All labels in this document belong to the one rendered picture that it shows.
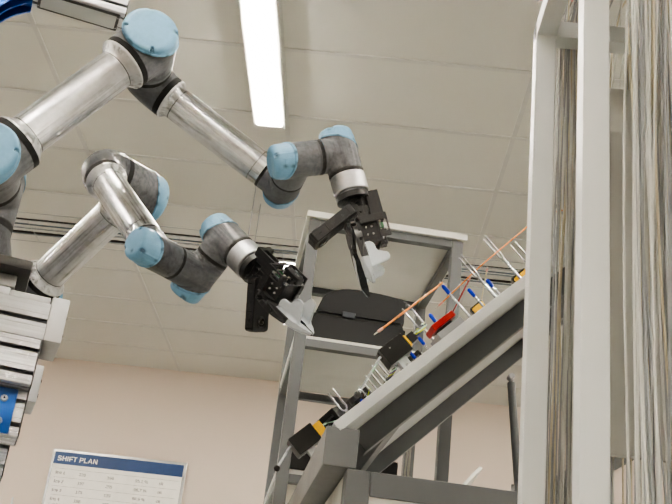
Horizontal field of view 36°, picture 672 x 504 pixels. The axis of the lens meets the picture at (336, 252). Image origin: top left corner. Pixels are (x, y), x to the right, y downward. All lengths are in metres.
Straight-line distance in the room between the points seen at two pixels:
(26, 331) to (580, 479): 1.28
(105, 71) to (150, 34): 0.12
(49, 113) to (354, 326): 1.39
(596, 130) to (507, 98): 4.04
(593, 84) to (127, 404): 9.01
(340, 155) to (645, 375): 1.24
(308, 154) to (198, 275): 0.34
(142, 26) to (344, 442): 0.97
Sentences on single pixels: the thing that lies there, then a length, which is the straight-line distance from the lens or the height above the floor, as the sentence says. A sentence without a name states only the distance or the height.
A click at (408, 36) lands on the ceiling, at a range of 4.82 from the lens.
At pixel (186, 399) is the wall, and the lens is 9.94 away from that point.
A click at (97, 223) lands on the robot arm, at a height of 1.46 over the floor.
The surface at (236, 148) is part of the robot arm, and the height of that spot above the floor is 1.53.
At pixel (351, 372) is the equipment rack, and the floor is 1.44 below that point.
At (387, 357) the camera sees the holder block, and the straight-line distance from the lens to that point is 2.02.
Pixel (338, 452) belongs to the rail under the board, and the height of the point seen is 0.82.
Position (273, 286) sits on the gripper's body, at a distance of 2.07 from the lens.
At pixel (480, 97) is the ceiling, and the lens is 5.20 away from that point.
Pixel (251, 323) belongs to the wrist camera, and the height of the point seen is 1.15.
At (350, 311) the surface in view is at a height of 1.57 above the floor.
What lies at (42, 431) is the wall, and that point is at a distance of 10.12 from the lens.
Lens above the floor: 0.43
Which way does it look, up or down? 24 degrees up
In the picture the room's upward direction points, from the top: 7 degrees clockwise
